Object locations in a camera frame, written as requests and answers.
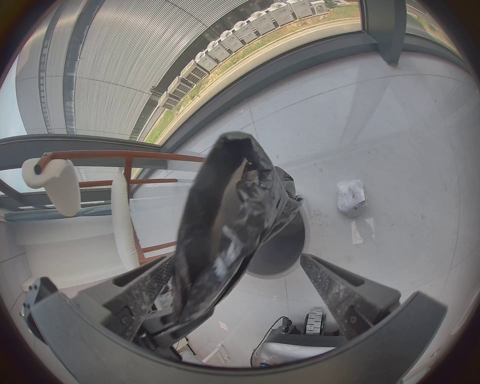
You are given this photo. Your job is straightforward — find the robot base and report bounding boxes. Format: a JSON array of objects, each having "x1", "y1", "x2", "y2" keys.
[{"x1": 250, "y1": 307, "x2": 347, "y2": 368}]

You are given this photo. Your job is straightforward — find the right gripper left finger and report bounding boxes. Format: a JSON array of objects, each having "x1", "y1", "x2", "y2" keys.
[{"x1": 75, "y1": 257, "x2": 177, "y2": 343}]

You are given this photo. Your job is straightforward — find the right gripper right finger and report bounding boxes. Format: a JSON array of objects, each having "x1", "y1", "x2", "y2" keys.
[{"x1": 299, "y1": 253, "x2": 403, "y2": 341}]

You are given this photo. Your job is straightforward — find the black plastic bag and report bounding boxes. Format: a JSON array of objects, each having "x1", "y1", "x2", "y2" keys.
[{"x1": 173, "y1": 131, "x2": 305, "y2": 328}]

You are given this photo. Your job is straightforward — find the crumpled white paper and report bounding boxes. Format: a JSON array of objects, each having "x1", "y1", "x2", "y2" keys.
[{"x1": 336, "y1": 179, "x2": 367, "y2": 218}]

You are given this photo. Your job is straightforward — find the white trash bin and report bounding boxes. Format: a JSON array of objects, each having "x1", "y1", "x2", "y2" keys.
[{"x1": 244, "y1": 193, "x2": 313, "y2": 281}]

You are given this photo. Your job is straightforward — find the wooden chair with white cushions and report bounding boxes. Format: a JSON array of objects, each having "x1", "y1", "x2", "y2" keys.
[{"x1": 0, "y1": 150, "x2": 208, "y2": 271}]

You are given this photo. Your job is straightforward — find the black cable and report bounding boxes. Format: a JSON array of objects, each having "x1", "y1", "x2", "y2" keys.
[{"x1": 259, "y1": 316, "x2": 293, "y2": 339}]

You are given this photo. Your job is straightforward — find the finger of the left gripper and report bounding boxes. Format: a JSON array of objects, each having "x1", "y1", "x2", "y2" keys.
[{"x1": 141, "y1": 317, "x2": 199, "y2": 353}]

